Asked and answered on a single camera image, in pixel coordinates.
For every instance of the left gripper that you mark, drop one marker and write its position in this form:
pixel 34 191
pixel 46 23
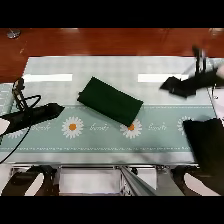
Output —
pixel 48 111

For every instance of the dark green shirt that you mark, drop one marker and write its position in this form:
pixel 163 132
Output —
pixel 110 101

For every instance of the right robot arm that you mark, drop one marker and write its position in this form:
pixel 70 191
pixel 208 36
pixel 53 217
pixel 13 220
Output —
pixel 200 81

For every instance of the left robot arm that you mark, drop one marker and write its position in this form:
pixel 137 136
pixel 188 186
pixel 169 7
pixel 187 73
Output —
pixel 20 121

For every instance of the black garment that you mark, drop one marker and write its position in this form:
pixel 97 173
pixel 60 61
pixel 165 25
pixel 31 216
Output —
pixel 205 143

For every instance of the silver frame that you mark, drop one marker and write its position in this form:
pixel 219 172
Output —
pixel 140 186

